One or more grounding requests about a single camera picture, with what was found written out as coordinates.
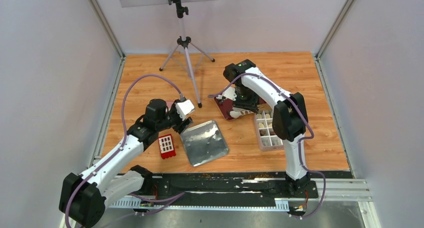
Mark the red small box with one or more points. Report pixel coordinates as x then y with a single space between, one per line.
166 146

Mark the silver tin lid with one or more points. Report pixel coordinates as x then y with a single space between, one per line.
204 143

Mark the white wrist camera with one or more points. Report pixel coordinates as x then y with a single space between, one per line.
230 93
184 108

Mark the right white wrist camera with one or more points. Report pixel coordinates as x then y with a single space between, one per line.
230 93

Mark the grey tripod stand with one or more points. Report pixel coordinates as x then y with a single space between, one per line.
185 41

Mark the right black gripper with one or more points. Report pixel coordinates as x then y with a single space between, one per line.
251 105

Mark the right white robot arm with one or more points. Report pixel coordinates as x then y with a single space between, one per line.
289 115

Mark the silver compartment tin box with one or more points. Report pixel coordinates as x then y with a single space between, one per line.
266 137

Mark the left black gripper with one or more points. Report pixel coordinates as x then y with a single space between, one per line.
181 127

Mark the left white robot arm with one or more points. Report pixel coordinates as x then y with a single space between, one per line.
86 196

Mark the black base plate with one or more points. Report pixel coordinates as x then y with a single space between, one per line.
247 189

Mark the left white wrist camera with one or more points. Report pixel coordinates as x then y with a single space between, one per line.
184 108

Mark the red lacquer tray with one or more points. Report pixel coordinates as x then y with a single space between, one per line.
226 105

